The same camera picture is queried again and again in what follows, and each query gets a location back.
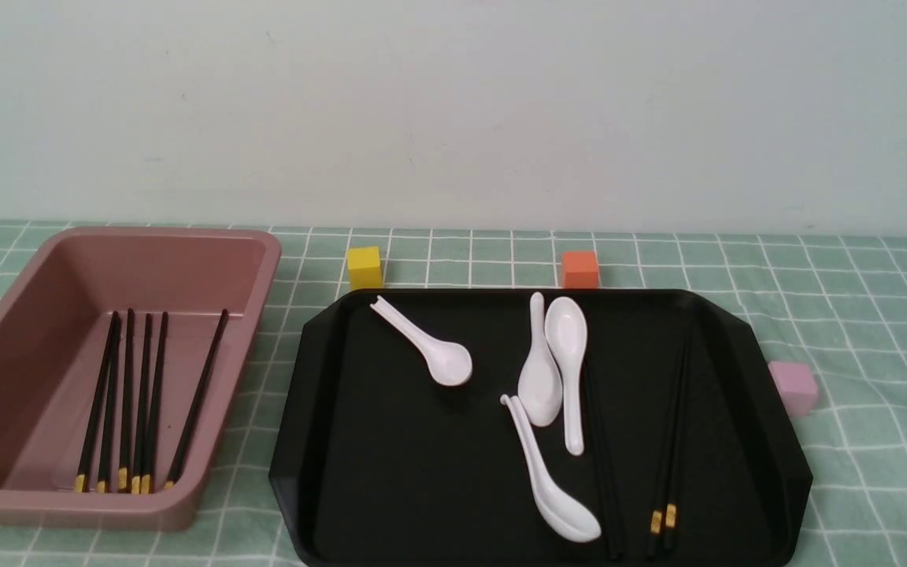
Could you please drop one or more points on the white ceramic spoon left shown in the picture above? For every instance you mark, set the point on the white ceramic spoon left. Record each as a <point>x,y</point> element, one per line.
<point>449,363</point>

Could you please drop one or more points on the yellow cube block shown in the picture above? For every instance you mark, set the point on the yellow cube block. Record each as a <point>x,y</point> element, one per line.
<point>365,267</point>

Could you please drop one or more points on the white ceramic spoon upright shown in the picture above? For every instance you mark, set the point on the white ceramic spoon upright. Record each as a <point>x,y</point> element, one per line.
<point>566,333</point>

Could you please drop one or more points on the orange cube block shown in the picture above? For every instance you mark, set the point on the orange cube block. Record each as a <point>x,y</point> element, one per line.
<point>580,269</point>

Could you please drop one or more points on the white ceramic spoon middle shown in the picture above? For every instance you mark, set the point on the white ceramic spoon middle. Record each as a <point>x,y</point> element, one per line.
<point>539,384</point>

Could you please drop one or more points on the black plastic tray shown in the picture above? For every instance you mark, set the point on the black plastic tray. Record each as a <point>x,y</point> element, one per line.
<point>376,464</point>

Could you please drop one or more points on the white ceramic spoon lower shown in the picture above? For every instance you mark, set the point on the white ceramic spoon lower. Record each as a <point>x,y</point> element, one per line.
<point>566,515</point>

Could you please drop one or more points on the plain black chopstick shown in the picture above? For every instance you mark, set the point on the plain black chopstick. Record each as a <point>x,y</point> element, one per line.
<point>586,398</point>
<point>614,520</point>

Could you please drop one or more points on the black chopstick gold band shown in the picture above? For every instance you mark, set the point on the black chopstick gold band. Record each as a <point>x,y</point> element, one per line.
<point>89,443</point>
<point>139,457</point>
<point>154,422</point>
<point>190,424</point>
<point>675,478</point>
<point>127,427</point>
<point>109,405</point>
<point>657,518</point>

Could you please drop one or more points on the pink cube block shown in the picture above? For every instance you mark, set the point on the pink cube block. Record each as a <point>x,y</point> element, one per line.
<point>796,386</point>

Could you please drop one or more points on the green checkered tablecloth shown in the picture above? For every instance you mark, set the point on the green checkered tablecloth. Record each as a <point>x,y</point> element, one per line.
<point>837,303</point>

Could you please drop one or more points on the pink plastic bin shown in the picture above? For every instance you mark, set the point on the pink plastic bin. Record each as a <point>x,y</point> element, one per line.
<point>54,321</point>

